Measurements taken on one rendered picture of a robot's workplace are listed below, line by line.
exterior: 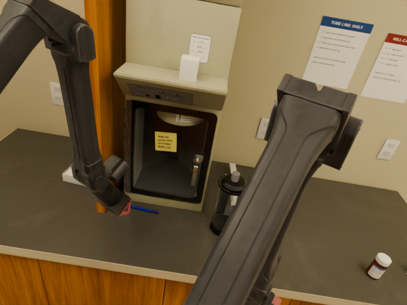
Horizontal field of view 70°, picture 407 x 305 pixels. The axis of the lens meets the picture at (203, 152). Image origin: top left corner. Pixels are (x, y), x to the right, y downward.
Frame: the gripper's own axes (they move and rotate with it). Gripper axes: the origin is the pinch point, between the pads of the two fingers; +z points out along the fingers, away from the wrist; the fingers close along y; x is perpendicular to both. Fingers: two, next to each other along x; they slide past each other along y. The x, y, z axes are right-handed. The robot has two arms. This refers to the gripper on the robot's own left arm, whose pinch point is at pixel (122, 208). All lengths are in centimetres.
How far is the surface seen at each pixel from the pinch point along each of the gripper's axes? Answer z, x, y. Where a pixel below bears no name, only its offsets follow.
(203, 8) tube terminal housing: -44, -52, -7
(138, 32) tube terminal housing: -40, -40, 8
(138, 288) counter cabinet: 21.4, 18.3, -13.5
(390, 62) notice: 4, -111, -58
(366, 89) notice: 15, -102, -54
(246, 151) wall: 41, -63, -14
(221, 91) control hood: -31, -37, -21
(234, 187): 0.4, -25.5, -29.5
